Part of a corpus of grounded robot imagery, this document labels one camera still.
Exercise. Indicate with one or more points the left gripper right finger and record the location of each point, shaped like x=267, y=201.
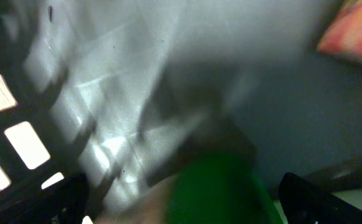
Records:
x=305, y=203

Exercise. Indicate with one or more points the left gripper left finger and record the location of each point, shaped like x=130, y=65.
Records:
x=62, y=202

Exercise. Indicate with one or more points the green lid jar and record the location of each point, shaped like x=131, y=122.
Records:
x=216, y=188

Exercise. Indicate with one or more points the small orange carton box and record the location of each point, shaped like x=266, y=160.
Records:
x=343, y=37

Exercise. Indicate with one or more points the grey plastic mesh basket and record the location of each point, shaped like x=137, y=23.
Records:
x=131, y=92

